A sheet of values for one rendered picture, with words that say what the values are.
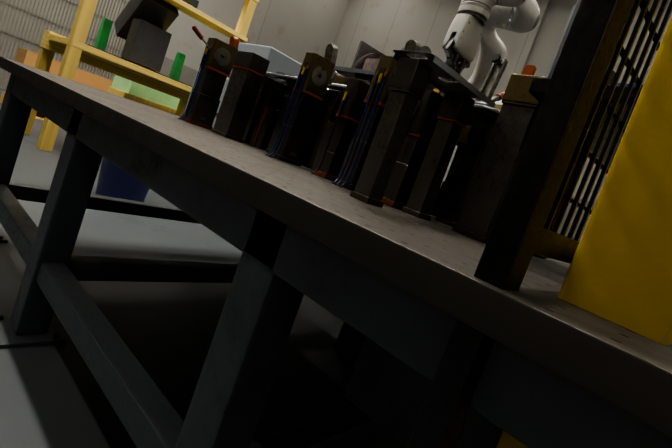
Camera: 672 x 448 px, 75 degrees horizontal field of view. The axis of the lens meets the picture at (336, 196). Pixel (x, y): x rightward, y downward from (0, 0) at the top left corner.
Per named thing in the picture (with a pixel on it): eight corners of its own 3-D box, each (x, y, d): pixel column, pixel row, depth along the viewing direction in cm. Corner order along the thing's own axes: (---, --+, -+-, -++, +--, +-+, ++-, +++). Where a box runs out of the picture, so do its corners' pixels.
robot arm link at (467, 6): (469, 17, 123) (466, 27, 123) (454, 1, 117) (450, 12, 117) (496, 16, 117) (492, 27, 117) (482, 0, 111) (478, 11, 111)
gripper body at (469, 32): (469, 25, 123) (455, 63, 124) (451, 7, 116) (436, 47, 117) (493, 25, 118) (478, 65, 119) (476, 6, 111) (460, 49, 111)
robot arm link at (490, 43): (481, 130, 181) (444, 119, 187) (489, 117, 188) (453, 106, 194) (518, 8, 146) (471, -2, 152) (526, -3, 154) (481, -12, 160)
